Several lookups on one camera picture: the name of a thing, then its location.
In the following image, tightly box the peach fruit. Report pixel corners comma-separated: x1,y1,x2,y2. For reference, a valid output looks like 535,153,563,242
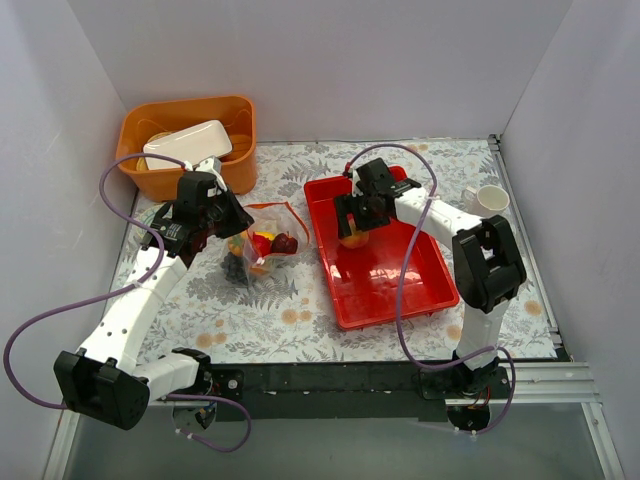
339,216,370,250

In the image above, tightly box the wrinkled red fruit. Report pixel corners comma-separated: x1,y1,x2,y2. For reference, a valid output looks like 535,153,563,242
251,232,273,257

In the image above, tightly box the clear zip bag orange zipper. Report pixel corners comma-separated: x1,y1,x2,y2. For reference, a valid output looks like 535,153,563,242
221,202,310,286

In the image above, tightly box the dark grape bunch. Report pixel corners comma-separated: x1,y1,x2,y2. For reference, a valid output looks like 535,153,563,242
221,252,248,286

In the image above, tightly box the red plastic tray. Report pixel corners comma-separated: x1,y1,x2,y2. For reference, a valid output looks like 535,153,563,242
304,176,459,330

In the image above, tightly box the green orange mango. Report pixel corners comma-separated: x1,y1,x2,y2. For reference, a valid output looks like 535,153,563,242
249,259,274,278

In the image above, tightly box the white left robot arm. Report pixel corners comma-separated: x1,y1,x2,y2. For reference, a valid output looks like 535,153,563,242
54,171,253,430

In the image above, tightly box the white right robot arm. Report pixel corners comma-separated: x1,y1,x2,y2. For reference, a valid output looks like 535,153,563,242
334,158,526,398

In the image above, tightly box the patterned small bowl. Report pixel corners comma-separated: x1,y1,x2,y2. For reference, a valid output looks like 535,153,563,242
132,204,163,243

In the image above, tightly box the orange plastic tub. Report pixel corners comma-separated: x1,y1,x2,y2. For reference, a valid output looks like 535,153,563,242
116,95,258,202

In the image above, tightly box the white rectangular dish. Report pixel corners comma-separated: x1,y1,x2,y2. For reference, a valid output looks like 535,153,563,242
143,120,233,166

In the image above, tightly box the yellow plate in tub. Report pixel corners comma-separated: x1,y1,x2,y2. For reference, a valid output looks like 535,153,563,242
136,131,172,171

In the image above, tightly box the white mug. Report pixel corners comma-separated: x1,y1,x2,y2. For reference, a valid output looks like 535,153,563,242
461,185,511,218

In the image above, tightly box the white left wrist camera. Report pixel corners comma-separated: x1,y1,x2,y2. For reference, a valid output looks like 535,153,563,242
193,156,222,175

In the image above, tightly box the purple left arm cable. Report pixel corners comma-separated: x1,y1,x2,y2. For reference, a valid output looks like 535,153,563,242
2,153,253,454

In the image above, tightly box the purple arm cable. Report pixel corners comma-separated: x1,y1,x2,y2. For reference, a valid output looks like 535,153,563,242
342,142,517,435
2,153,253,454

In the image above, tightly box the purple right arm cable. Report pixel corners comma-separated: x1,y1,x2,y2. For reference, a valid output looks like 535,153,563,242
342,142,517,435

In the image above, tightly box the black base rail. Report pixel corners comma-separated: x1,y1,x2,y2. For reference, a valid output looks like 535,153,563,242
149,357,506,421

